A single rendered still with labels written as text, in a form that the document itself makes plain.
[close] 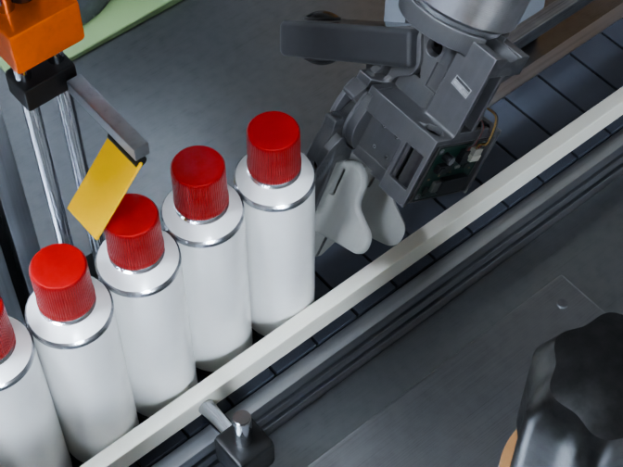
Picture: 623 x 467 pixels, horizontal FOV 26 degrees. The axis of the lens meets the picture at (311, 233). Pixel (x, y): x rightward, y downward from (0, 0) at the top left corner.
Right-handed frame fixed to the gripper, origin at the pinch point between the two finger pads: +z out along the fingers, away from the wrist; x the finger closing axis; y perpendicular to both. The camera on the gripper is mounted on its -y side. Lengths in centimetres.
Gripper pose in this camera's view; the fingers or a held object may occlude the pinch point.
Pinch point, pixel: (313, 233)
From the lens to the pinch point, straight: 95.4
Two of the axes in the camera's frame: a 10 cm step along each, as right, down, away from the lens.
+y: 6.4, 6.2, -4.5
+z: -3.8, 7.7, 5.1
